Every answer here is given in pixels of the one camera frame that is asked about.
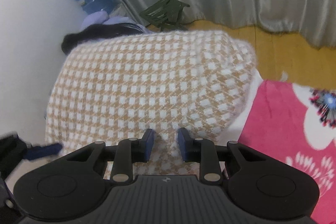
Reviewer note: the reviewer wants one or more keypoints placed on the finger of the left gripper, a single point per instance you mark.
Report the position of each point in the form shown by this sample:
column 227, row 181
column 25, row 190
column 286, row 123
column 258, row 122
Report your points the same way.
column 38, row 152

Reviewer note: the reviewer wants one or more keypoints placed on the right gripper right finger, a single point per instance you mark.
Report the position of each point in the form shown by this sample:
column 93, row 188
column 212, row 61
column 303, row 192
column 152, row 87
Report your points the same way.
column 190, row 148

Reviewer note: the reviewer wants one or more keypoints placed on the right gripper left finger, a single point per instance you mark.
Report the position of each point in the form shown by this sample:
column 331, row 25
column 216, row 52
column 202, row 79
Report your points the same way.
column 145, row 145

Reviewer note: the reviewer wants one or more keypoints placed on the beige white houndstooth jacket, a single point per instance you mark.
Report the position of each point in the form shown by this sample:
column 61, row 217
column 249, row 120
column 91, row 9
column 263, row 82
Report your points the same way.
column 118, row 88

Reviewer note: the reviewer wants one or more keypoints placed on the dark green folding stool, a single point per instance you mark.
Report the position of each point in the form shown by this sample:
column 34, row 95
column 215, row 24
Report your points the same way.
column 165, row 14

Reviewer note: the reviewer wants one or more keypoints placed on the pink floral bed blanket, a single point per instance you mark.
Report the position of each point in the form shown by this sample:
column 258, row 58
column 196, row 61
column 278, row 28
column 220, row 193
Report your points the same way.
column 296, row 125

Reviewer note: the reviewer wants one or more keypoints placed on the purple black garment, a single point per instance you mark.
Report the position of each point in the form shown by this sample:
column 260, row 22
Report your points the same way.
column 99, row 26

